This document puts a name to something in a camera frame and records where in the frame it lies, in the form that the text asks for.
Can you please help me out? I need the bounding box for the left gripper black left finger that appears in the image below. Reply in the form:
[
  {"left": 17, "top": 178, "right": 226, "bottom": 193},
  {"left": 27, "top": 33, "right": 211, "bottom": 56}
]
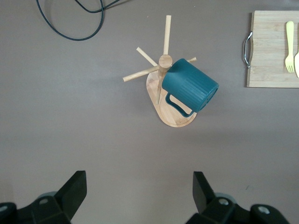
[{"left": 0, "top": 170, "right": 87, "bottom": 224}]

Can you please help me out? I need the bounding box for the yellow plastic fork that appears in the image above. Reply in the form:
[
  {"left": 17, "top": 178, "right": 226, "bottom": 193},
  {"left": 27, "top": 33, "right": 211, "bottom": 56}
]
[{"left": 284, "top": 21, "right": 295, "bottom": 73}]

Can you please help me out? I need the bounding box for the wooden cutting board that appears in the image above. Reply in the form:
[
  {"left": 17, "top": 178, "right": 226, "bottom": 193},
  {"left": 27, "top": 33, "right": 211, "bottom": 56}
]
[{"left": 244, "top": 10, "right": 299, "bottom": 89}]

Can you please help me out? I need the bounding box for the wooden mug tree stand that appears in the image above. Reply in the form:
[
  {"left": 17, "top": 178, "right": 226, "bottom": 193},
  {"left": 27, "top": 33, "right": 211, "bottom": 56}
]
[{"left": 122, "top": 15, "right": 198, "bottom": 128}]

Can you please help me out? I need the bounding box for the yellow plastic knife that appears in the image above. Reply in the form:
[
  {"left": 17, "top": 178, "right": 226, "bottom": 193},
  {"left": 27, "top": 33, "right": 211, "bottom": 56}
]
[{"left": 293, "top": 48, "right": 299, "bottom": 79}]

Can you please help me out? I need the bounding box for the teal ribbed cup with handle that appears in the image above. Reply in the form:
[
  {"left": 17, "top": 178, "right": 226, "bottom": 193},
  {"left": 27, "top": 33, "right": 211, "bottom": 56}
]
[{"left": 162, "top": 58, "right": 220, "bottom": 118}]

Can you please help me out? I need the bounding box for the black loose cable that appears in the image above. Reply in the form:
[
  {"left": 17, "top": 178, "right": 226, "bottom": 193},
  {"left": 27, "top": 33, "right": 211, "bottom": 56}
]
[{"left": 36, "top": 0, "right": 105, "bottom": 42}]

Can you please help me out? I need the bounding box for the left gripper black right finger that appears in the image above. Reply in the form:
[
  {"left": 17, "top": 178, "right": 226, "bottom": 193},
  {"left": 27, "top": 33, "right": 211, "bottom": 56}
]
[{"left": 186, "top": 171, "right": 290, "bottom": 224}]

